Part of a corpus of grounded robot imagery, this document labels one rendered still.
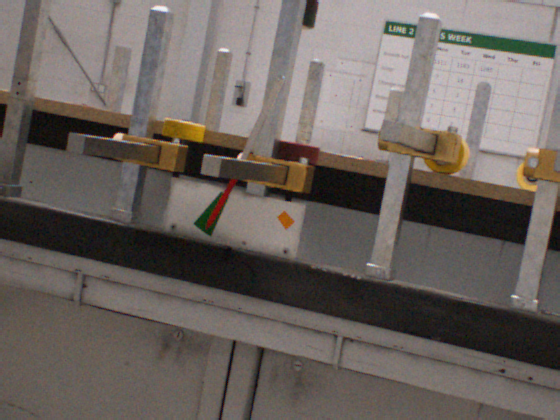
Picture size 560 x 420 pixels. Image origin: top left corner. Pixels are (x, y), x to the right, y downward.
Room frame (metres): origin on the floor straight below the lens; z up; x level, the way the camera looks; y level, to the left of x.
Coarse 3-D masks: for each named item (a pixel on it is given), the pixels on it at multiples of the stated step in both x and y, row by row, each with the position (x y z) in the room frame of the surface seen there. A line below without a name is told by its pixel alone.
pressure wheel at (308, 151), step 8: (280, 144) 2.02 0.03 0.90; (288, 144) 2.01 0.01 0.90; (296, 144) 2.00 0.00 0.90; (304, 144) 2.00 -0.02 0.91; (280, 152) 2.01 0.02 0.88; (288, 152) 2.00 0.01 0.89; (296, 152) 2.00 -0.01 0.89; (304, 152) 2.00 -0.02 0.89; (312, 152) 2.01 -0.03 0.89; (296, 160) 2.00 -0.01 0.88; (312, 160) 2.01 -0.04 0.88; (288, 192) 2.04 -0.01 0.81; (288, 200) 2.03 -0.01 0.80
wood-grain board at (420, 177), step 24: (0, 96) 2.32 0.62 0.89; (96, 120) 2.26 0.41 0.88; (120, 120) 2.24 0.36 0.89; (216, 144) 2.18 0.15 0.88; (240, 144) 2.16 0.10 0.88; (336, 168) 2.10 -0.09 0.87; (360, 168) 2.09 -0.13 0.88; (384, 168) 2.07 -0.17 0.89; (480, 192) 2.02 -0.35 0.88; (504, 192) 2.01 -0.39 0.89; (528, 192) 1.99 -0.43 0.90
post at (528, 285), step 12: (552, 120) 1.83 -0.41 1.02; (552, 132) 1.83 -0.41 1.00; (552, 144) 1.83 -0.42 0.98; (540, 180) 1.83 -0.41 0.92; (540, 192) 1.83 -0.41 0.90; (552, 192) 1.82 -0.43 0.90; (540, 204) 1.83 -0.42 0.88; (552, 204) 1.82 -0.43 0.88; (540, 216) 1.83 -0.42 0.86; (552, 216) 1.82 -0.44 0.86; (528, 228) 1.83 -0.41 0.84; (540, 228) 1.83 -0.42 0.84; (528, 240) 1.83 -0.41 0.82; (540, 240) 1.83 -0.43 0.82; (528, 252) 1.83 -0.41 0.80; (540, 252) 1.82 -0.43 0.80; (528, 264) 1.83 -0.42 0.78; (540, 264) 1.82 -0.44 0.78; (528, 276) 1.83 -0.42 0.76; (540, 276) 1.82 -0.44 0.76; (516, 288) 1.83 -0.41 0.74; (528, 288) 1.83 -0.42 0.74
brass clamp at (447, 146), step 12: (432, 132) 1.88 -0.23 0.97; (444, 132) 1.88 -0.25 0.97; (384, 144) 1.91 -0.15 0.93; (396, 144) 1.90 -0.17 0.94; (444, 144) 1.87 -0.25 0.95; (456, 144) 1.87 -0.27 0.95; (420, 156) 1.89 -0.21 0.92; (432, 156) 1.88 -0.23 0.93; (444, 156) 1.87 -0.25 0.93; (456, 156) 1.89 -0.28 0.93
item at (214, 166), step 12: (204, 156) 1.65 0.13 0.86; (216, 156) 1.69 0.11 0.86; (204, 168) 1.65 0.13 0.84; (216, 168) 1.64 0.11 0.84; (228, 168) 1.67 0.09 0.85; (240, 168) 1.72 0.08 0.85; (252, 168) 1.78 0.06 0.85; (264, 168) 1.83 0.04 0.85; (276, 168) 1.89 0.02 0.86; (264, 180) 1.84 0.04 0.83; (276, 180) 1.91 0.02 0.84
